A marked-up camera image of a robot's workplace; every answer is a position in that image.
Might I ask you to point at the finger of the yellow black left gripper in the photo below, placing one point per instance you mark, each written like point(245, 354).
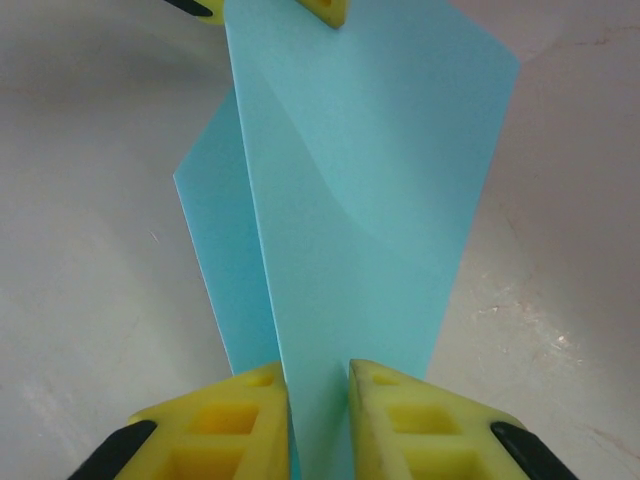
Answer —
point(205, 10)
point(325, 10)

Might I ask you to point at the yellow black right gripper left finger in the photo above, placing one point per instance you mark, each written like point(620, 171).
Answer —
point(240, 395)

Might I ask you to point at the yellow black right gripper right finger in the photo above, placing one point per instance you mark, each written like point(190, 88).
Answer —
point(400, 400)

